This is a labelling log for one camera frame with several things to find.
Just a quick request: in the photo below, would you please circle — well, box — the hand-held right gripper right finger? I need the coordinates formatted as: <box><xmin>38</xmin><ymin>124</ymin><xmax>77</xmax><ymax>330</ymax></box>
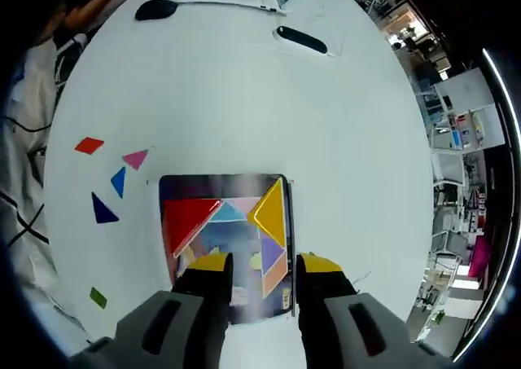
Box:
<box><xmin>296</xmin><ymin>252</ymin><xmax>453</xmax><ymax>369</ymax></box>

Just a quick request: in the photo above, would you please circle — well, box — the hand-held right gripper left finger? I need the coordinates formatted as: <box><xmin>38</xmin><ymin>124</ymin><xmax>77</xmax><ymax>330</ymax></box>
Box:
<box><xmin>69</xmin><ymin>252</ymin><xmax>236</xmax><ymax>369</ymax></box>

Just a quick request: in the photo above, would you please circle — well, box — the green square tangram piece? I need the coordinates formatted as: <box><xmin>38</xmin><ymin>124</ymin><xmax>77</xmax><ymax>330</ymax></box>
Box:
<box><xmin>89</xmin><ymin>286</ymin><xmax>108</xmax><ymax>310</ymax></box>

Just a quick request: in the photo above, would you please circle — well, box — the large red triangle tangram piece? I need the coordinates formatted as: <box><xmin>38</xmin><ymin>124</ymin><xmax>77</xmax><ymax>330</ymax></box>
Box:
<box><xmin>162</xmin><ymin>198</ymin><xmax>224</xmax><ymax>259</ymax></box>

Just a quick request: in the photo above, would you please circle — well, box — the colourful tangram pattern sheet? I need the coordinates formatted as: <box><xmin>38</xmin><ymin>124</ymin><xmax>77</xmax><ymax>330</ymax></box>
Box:
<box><xmin>158</xmin><ymin>173</ymin><xmax>296</xmax><ymax>326</ymax></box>

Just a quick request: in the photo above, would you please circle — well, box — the large yellow triangle tangram piece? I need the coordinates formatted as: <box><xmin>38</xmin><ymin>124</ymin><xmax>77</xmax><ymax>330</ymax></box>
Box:
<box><xmin>247</xmin><ymin>178</ymin><xmax>288</xmax><ymax>251</ymax></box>

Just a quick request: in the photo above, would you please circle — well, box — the navy triangle tangram piece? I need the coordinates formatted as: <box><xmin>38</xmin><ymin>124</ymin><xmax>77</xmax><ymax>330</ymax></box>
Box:
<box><xmin>90</xmin><ymin>191</ymin><xmax>120</xmax><ymax>225</ymax></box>

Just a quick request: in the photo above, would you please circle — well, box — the blue triangle tangram piece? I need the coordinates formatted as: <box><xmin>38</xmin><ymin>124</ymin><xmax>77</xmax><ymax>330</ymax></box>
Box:
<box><xmin>110</xmin><ymin>165</ymin><xmax>128</xmax><ymax>200</ymax></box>

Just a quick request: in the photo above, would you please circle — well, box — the pink triangle tangram piece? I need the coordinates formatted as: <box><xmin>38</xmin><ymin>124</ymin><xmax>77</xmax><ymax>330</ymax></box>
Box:
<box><xmin>122</xmin><ymin>148</ymin><xmax>150</xmax><ymax>172</ymax></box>

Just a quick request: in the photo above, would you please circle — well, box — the red parallelogram tangram piece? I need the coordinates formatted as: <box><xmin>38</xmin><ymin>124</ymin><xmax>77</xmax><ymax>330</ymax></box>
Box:
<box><xmin>74</xmin><ymin>136</ymin><xmax>106</xmax><ymax>156</ymax></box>

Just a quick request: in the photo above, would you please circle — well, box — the white ceiling light strip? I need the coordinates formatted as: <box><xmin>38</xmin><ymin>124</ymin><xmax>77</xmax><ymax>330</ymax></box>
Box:
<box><xmin>453</xmin><ymin>48</ymin><xmax>521</xmax><ymax>364</ymax></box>

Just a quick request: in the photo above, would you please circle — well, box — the black oblong device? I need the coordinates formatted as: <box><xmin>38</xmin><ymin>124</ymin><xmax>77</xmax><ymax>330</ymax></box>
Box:
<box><xmin>275</xmin><ymin>25</ymin><xmax>329</xmax><ymax>55</ymax></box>

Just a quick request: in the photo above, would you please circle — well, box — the black computer mouse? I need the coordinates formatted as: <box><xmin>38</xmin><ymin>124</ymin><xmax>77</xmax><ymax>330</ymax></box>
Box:
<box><xmin>134</xmin><ymin>0</ymin><xmax>180</xmax><ymax>22</ymax></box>

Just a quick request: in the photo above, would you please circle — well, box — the pink wall sign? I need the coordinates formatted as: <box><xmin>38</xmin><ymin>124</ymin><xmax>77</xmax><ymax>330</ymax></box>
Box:
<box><xmin>467</xmin><ymin>236</ymin><xmax>493</xmax><ymax>279</ymax></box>

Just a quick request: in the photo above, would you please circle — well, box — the black cable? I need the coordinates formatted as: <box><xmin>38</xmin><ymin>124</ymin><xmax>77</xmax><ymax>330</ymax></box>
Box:
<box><xmin>2</xmin><ymin>115</ymin><xmax>55</xmax><ymax>134</ymax></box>

